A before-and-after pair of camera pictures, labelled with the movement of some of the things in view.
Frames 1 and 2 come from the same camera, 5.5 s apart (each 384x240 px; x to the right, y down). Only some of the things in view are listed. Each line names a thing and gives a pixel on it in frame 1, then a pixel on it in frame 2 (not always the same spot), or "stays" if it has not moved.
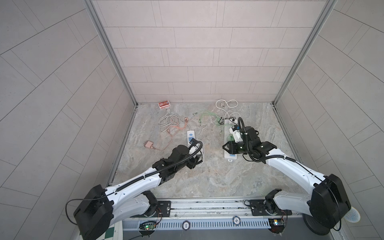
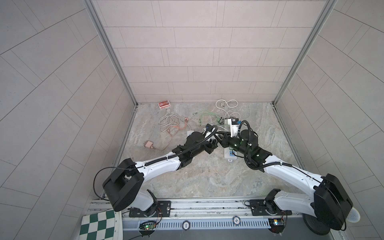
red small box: [164, 104] stays
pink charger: [148, 144] stays
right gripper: [230, 148] to [225, 140]
